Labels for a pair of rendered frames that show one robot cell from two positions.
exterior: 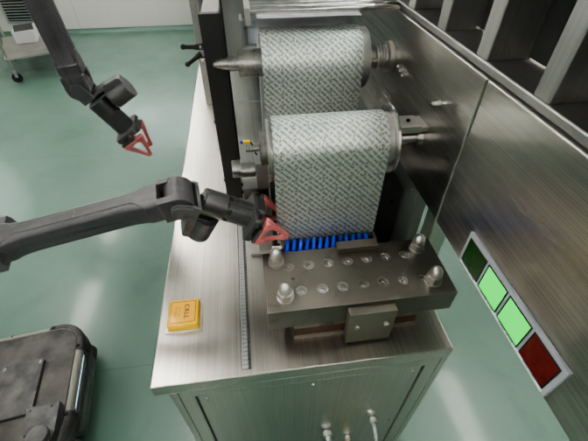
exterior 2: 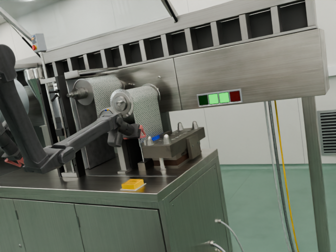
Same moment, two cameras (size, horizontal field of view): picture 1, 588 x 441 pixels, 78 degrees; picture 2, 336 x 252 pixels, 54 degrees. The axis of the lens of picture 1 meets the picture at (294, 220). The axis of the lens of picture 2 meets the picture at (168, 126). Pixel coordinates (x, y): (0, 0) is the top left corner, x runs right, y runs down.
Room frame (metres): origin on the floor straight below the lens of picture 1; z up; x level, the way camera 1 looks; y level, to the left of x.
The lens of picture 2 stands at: (-0.54, 1.20, 1.35)
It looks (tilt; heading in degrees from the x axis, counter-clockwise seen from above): 9 degrees down; 309
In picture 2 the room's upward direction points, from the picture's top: 10 degrees counter-clockwise
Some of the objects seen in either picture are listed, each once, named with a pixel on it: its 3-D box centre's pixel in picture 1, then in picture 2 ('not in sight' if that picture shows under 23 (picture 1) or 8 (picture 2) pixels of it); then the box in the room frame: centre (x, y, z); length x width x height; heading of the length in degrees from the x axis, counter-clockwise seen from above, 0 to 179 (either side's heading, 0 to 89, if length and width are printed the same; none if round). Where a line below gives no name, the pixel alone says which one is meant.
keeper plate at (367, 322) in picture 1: (369, 324); (193, 146); (0.42, -0.16, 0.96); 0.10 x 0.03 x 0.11; 98
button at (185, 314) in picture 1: (184, 314); (132, 184); (0.47, 0.26, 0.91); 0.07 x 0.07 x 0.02; 8
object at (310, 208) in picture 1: (327, 210); (149, 124); (0.62, -0.08, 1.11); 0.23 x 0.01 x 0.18; 98
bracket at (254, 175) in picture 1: (256, 208); (119, 143); (0.69, 0.09, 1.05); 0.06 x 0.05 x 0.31; 98
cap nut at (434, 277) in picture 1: (436, 274); (194, 124); (0.48, -0.30, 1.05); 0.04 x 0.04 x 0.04
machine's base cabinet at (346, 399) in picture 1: (271, 184); (44, 230); (1.60, 0.12, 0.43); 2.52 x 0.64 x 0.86; 8
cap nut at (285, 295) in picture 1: (285, 290); (166, 138); (0.44, 0.02, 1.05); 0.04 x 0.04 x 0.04
